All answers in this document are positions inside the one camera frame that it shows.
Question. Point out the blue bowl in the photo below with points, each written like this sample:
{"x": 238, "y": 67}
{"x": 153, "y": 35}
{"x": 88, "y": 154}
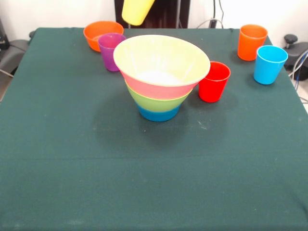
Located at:
{"x": 158, "y": 116}

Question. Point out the green bowl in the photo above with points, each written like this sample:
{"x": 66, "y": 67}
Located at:
{"x": 156, "y": 104}

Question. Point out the large pink bowl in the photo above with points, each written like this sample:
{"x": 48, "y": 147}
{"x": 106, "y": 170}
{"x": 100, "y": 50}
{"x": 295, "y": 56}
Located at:
{"x": 158, "y": 90}

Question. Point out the large orange bowl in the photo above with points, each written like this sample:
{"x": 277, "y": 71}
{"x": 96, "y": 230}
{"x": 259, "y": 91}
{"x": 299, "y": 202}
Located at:
{"x": 156, "y": 53}

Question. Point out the purple cup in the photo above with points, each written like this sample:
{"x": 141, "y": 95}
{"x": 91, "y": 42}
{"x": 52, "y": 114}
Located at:
{"x": 108, "y": 55}

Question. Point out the yellow cup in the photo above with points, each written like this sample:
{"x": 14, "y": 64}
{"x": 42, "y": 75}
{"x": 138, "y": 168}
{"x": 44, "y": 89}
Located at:
{"x": 137, "y": 10}

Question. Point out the red cup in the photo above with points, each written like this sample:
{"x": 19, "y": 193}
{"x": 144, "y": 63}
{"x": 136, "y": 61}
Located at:
{"x": 214, "y": 89}

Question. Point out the dark green table cloth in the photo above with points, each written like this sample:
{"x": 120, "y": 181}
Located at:
{"x": 168, "y": 180}

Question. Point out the small dark orange bowl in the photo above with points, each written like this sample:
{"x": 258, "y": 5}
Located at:
{"x": 93, "y": 41}

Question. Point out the black power plug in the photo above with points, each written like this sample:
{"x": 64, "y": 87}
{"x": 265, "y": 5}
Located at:
{"x": 213, "y": 22}

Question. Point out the orange cup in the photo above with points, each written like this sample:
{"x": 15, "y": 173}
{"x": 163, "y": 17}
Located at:
{"x": 247, "y": 48}

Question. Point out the blue cup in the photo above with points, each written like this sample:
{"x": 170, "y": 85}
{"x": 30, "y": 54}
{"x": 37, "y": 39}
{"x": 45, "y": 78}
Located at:
{"x": 267, "y": 69}

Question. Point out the black round knob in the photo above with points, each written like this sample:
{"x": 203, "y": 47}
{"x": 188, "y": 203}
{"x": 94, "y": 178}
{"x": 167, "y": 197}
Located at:
{"x": 290, "y": 38}
{"x": 32, "y": 34}

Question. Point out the grey metal leg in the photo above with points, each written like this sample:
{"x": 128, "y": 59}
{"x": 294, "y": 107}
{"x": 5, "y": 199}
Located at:
{"x": 6, "y": 72}

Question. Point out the black round base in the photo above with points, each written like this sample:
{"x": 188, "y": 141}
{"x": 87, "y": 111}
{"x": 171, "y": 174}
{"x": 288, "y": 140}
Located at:
{"x": 302, "y": 48}
{"x": 12, "y": 53}

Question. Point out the black equipment box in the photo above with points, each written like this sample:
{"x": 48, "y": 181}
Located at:
{"x": 2, "y": 36}

